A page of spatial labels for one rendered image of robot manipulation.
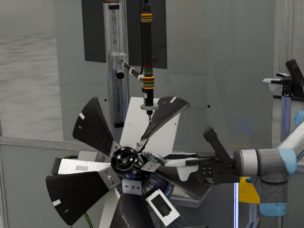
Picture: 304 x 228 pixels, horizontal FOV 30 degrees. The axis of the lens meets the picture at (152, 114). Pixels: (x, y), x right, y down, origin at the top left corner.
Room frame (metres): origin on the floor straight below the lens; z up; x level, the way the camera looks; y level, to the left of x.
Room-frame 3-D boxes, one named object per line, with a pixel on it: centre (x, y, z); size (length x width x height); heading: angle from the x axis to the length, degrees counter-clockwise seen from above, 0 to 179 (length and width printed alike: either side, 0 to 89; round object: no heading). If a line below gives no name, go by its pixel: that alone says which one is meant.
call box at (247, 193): (2.31, -0.43, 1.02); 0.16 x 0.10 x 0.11; 159
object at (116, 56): (2.77, 0.16, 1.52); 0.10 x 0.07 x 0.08; 14
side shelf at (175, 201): (2.72, -0.08, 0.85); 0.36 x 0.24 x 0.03; 69
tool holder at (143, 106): (2.17, 0.01, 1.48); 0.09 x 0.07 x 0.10; 14
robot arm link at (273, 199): (1.50, -0.34, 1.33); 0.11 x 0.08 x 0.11; 1
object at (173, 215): (2.17, -0.05, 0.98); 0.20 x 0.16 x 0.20; 159
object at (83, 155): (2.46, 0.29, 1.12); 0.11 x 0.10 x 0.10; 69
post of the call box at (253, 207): (2.31, -0.43, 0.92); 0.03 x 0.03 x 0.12; 69
